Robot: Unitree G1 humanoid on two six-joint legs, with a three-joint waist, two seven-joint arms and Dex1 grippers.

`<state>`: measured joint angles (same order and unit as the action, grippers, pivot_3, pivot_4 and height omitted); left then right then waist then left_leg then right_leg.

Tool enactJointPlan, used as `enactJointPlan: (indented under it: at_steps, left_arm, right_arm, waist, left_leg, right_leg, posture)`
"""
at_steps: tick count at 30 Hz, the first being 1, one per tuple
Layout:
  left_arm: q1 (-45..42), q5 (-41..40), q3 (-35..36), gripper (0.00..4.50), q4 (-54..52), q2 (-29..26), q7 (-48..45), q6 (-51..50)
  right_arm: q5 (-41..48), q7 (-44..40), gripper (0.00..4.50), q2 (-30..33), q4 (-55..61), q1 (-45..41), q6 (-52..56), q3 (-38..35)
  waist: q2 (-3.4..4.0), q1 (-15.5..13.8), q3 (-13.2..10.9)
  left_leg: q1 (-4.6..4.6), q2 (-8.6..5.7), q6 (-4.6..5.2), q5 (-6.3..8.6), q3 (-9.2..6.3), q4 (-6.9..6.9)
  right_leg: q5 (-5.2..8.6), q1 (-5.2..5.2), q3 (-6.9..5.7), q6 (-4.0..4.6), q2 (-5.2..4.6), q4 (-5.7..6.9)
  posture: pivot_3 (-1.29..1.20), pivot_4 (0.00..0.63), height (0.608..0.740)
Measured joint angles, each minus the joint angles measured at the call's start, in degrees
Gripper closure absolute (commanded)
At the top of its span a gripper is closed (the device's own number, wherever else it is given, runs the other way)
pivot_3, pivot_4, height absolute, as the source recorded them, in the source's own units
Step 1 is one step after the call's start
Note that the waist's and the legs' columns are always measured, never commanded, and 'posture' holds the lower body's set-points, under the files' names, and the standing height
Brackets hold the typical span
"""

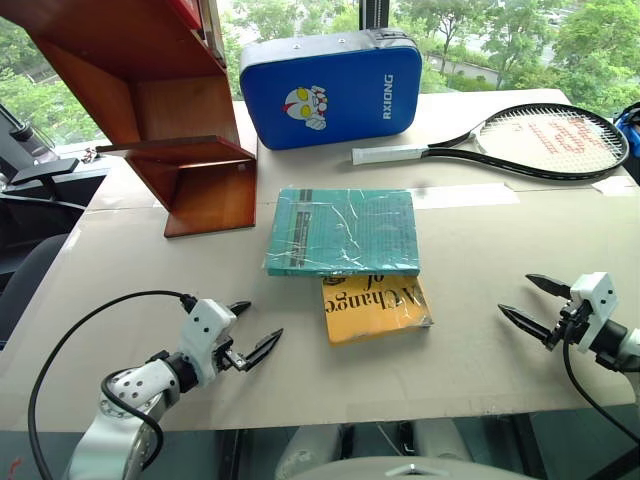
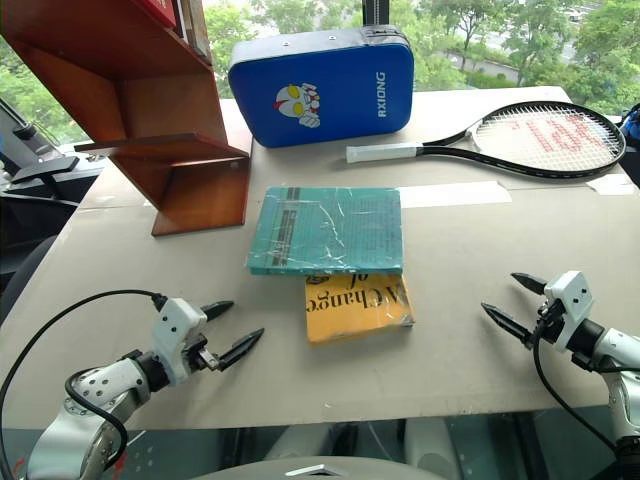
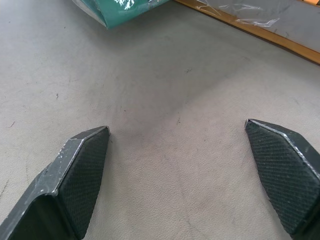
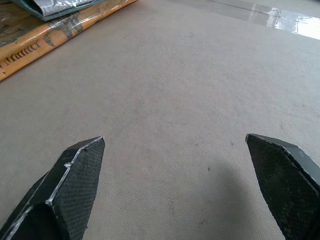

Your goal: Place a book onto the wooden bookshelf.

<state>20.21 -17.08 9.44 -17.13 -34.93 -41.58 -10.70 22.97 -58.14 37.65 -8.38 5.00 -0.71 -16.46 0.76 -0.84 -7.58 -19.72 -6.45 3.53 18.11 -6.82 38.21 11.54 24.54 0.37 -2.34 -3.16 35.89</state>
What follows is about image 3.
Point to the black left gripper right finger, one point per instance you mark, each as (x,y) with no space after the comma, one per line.
(282,180)

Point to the wooden tray with plastic wrap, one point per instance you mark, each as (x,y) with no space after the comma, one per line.
(265,20)

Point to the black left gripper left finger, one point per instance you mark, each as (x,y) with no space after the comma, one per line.
(62,185)

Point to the teal plastic packet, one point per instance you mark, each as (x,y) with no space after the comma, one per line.
(120,10)

